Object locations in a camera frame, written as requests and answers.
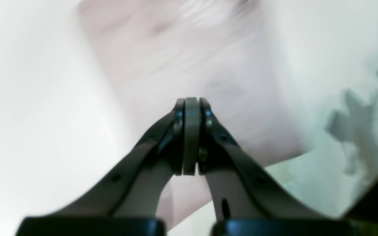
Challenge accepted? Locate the pink T-shirt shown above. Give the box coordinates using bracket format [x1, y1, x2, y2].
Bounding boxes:
[77, 0, 311, 230]

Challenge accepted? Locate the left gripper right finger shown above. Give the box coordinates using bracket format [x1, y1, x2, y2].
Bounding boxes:
[194, 98, 359, 236]

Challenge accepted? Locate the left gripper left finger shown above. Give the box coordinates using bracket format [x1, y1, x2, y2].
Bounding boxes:
[16, 98, 192, 236]

